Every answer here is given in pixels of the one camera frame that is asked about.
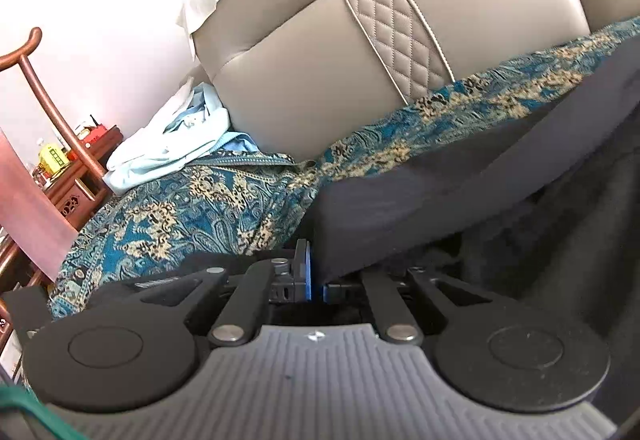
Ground light blue crumpled garment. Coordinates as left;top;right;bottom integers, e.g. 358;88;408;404
104;77;258;195

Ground yellow green snack package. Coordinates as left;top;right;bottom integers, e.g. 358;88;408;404
38;142;70;179

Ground red box on cabinet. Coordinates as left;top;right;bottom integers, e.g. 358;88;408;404
74;115;107;146

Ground black pants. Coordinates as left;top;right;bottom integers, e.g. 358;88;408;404
86;51;640;421

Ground carved wooden side cabinet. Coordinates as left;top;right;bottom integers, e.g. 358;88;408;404
0;124;124;281

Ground blue paisley sofa cover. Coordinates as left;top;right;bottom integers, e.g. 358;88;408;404
48;18;639;319

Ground dark red wooden chair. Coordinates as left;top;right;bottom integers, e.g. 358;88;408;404
0;26;109;294

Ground beige leather sofa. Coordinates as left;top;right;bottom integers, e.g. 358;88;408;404
193;0;639;160

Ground green cable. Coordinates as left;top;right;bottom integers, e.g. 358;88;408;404
0;384;87;440

